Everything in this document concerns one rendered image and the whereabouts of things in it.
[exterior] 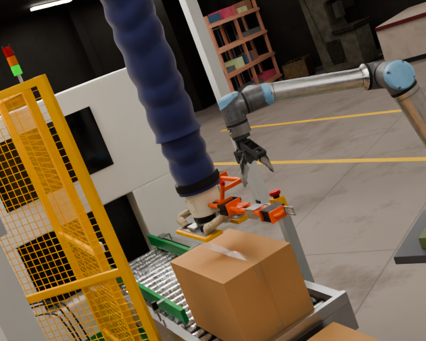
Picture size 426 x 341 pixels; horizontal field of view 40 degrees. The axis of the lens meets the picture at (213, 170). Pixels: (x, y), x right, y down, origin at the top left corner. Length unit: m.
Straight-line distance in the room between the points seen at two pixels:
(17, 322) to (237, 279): 1.08
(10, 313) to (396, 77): 2.05
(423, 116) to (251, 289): 1.07
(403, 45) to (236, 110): 10.43
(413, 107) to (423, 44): 10.00
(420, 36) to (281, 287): 10.03
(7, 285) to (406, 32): 10.60
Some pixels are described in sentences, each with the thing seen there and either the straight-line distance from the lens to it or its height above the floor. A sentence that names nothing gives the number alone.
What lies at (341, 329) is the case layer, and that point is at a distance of 2.86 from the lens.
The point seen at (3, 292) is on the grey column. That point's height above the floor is 1.22.
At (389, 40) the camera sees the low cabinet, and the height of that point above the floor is 0.54.
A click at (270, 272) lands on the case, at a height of 0.87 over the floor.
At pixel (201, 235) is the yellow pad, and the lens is 2.84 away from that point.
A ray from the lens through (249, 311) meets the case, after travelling 2.79.
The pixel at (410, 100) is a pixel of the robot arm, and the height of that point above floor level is 1.46.
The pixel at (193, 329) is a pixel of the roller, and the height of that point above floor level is 0.54.
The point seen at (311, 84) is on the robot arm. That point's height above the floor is 1.65.
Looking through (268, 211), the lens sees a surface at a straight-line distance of 2.39.
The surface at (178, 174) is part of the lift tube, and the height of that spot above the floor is 1.43.
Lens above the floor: 2.00
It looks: 13 degrees down
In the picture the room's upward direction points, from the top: 21 degrees counter-clockwise
